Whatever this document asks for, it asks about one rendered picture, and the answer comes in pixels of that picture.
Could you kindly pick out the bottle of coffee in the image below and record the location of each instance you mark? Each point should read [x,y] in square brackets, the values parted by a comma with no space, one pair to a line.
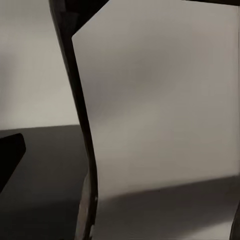
[156,86]

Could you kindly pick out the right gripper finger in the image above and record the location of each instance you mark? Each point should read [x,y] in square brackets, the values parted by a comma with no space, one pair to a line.
[12,150]

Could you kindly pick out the shelf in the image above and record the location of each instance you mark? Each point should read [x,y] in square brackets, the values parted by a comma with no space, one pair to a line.
[41,200]

